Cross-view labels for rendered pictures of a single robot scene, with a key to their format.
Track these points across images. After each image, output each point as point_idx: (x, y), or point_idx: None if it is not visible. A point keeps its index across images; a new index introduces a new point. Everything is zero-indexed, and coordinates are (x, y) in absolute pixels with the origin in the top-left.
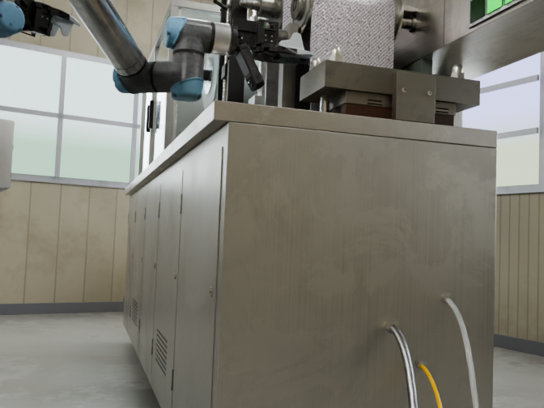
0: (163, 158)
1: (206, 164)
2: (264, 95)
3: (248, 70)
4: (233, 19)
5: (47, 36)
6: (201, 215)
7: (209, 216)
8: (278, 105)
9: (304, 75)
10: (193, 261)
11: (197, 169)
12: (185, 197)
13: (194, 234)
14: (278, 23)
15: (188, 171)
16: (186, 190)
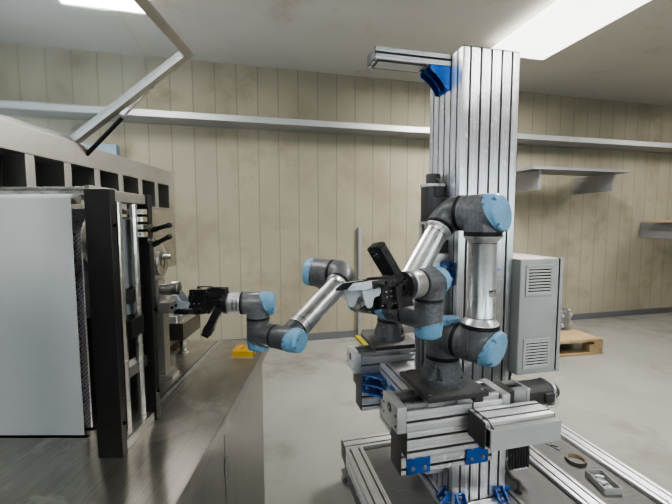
0: (204, 468)
1: (252, 386)
2: (76, 354)
3: (216, 323)
4: (228, 287)
5: (368, 310)
6: (251, 421)
7: (256, 409)
8: (167, 349)
9: (186, 322)
10: (247, 463)
11: (244, 401)
12: (232, 446)
13: (246, 445)
14: (197, 286)
15: (233, 420)
16: (232, 439)
